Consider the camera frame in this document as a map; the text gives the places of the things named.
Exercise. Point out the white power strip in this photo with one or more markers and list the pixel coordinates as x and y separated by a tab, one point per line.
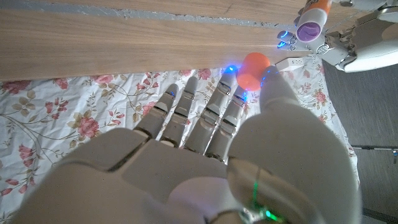
289	63

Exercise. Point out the floral backdrop cloth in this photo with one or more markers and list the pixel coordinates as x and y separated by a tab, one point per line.
46	124

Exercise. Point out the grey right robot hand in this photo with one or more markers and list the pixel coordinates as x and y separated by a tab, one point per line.
186	174

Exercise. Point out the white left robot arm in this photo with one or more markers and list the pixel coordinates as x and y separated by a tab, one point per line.
373	59

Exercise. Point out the orange glue stick cap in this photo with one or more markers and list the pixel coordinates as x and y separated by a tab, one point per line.
252	71

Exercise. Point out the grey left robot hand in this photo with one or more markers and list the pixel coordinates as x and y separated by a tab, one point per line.
370	31

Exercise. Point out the white orange glue stick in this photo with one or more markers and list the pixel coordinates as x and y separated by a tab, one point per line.
311	21

